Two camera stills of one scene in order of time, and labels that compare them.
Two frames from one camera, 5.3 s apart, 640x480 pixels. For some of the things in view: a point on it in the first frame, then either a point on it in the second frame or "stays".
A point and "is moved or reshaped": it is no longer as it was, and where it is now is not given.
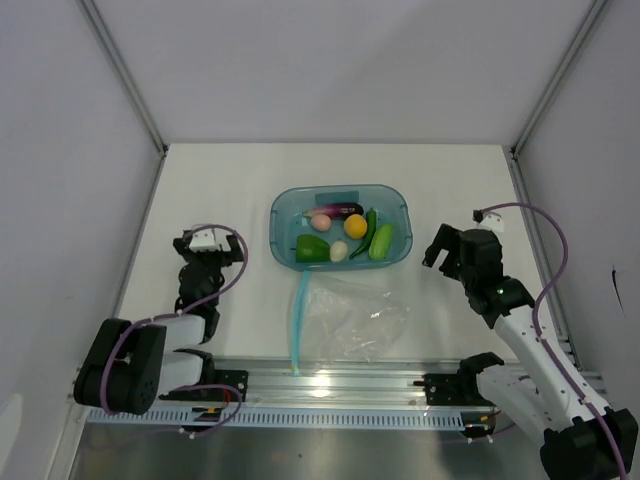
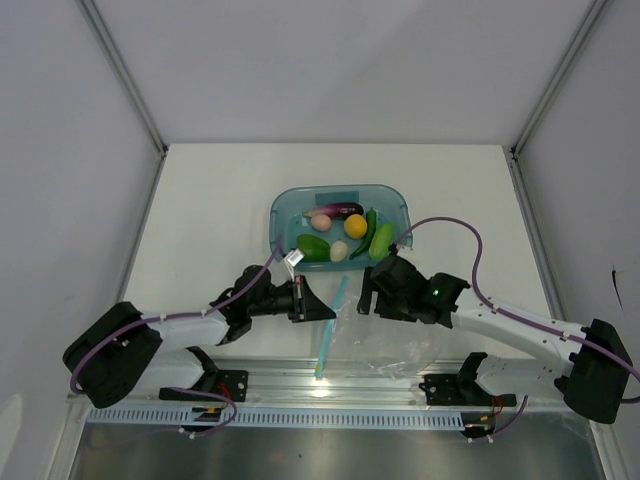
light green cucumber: [380, 243] stays
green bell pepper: [311, 249] stays
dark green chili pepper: [371, 220] stays
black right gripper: [447, 239] -> [363, 305]
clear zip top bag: [332, 320] is moved or reshaped
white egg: [338, 251] stays
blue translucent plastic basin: [340, 227] stays
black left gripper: [226, 257] -> [305, 304]
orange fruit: [355, 226] stays
